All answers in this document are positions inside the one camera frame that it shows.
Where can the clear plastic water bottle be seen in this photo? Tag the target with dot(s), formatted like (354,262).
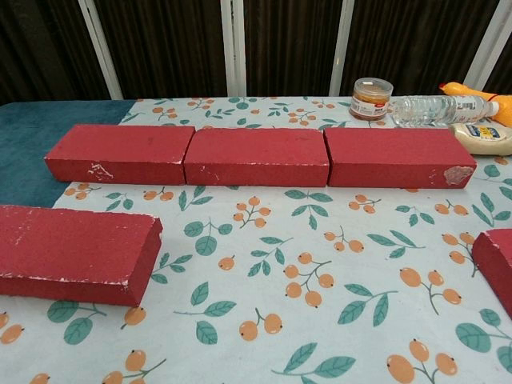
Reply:
(428,111)

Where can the yellow rubber chicken toy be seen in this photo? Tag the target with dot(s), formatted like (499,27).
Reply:
(468,91)

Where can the teal table cover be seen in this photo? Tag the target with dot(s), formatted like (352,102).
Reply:
(24,160)

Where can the floral fruit print tablecloth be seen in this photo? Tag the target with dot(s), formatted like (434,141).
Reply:
(256,248)

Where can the dark partition screen white frame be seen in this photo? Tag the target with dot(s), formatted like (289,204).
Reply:
(168,44)

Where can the mayonnaise squeeze bottle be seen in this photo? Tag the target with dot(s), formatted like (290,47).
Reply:
(480,138)

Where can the clear jar of brown paste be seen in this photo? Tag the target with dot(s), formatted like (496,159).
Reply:
(370,100)

